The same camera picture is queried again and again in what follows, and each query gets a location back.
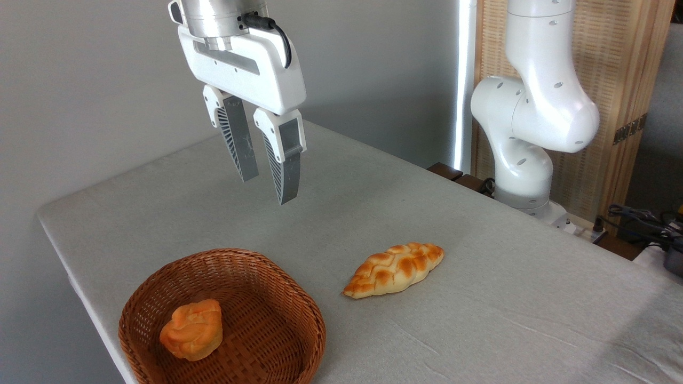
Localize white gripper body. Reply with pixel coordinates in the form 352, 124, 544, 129
177, 24, 308, 116

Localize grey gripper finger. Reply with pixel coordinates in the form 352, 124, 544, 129
253, 108, 308, 206
202, 84, 260, 183

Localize long braided bread loaf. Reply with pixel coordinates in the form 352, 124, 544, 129
342, 243, 445, 300

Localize brown wicker basket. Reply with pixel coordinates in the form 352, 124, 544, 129
118, 247, 327, 384

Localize round orange bread bun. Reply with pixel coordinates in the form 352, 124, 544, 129
159, 298, 224, 362

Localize dark brown wooden furniture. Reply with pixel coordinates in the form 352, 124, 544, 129
426, 162, 495, 198

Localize grey tablecloth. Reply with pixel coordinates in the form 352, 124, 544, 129
36, 118, 683, 384

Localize dark metal screen hinge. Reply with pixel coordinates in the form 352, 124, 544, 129
612, 113, 648, 146

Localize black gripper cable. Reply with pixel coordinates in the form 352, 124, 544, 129
240, 13, 293, 69

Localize black cable bundle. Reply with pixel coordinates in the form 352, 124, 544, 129
607, 204, 683, 252

